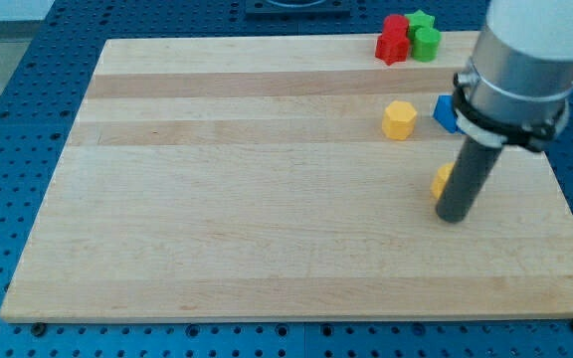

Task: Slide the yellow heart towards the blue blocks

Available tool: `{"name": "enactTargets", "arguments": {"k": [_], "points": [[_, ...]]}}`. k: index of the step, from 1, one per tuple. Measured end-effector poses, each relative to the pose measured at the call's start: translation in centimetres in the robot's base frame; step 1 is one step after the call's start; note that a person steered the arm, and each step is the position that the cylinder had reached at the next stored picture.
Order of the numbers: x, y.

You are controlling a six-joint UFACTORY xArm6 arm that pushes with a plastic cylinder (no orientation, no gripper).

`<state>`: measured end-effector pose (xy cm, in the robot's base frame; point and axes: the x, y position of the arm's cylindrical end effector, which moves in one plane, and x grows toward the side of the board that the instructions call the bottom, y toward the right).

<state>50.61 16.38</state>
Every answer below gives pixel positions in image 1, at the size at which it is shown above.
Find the yellow heart block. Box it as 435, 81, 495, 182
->
430, 162, 455, 199

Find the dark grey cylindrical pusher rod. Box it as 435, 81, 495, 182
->
436, 137, 502, 223

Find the green cylinder block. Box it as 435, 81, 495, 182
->
411, 27, 441, 62

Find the wooden board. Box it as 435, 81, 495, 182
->
0, 32, 573, 323

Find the yellow hexagon block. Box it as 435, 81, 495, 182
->
382, 100, 418, 140

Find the green star block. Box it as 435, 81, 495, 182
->
404, 10, 435, 41

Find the blue block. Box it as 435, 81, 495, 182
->
433, 94, 463, 133

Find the red star block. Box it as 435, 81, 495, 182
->
375, 34, 411, 66

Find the red cylinder block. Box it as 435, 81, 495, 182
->
382, 14, 410, 37

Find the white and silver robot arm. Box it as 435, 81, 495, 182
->
436, 0, 573, 223

